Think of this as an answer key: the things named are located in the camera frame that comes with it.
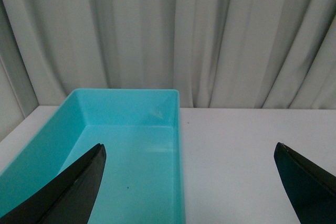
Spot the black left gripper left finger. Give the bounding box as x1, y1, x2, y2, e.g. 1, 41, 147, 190
1, 143, 106, 223

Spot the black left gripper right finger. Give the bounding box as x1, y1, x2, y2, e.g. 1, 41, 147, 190
274, 143, 335, 223

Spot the turquoise plastic bin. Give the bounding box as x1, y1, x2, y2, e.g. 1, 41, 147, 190
1, 89, 185, 223

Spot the grey-white curtain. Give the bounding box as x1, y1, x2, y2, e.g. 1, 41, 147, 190
1, 0, 335, 137

